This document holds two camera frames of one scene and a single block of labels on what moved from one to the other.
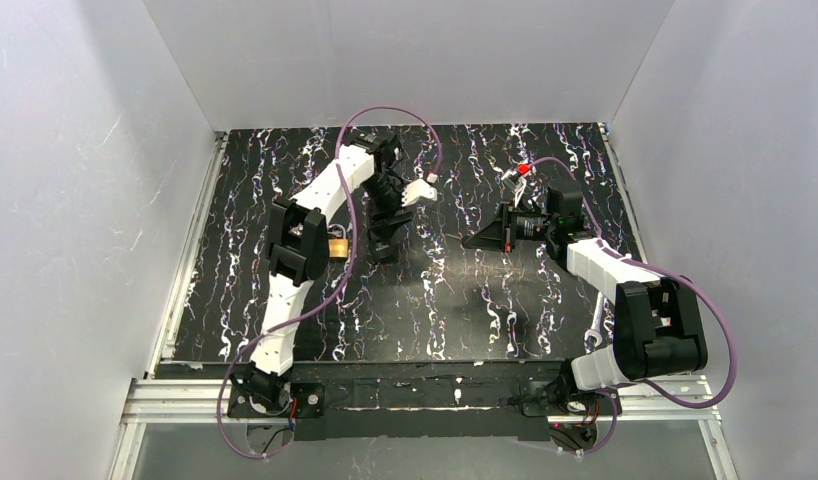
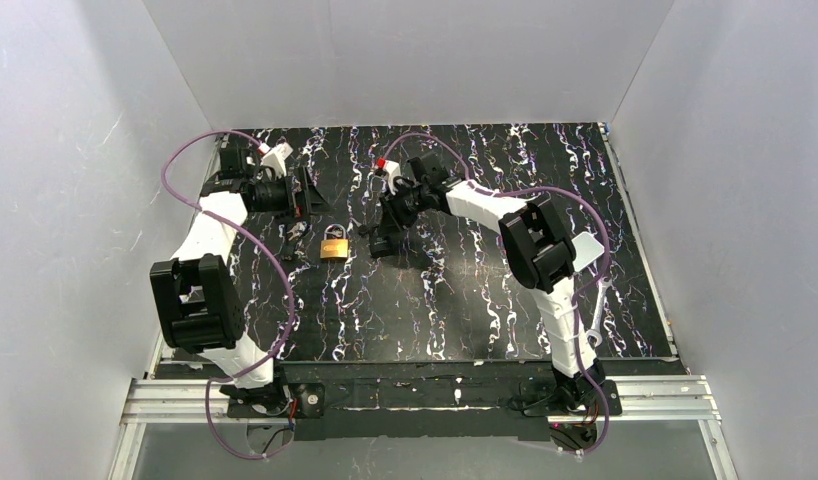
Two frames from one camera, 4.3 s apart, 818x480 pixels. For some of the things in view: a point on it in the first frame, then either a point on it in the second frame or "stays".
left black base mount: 306,400 stays
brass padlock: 337,241 stays
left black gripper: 389,218 to 300,198
